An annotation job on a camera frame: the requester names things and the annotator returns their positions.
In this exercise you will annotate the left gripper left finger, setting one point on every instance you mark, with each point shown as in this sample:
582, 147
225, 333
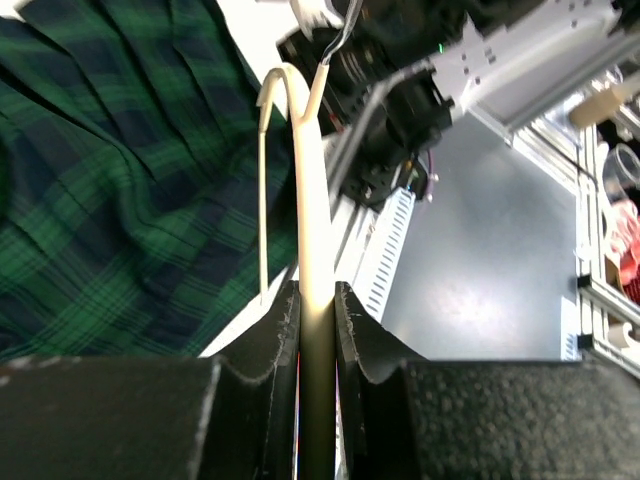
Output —
229, 416

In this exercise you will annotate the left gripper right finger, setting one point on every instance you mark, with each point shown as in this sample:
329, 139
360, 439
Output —
407, 417

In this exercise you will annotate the cream hanger with metal hook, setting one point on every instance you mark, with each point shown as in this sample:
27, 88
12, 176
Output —
317, 370

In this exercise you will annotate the dark green plaid skirt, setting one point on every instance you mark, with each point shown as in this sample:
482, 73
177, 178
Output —
128, 178

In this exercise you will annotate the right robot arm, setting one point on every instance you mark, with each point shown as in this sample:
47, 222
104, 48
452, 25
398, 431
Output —
406, 70

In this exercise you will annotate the white slotted cable duct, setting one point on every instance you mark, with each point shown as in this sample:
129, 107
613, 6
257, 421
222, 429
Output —
384, 251

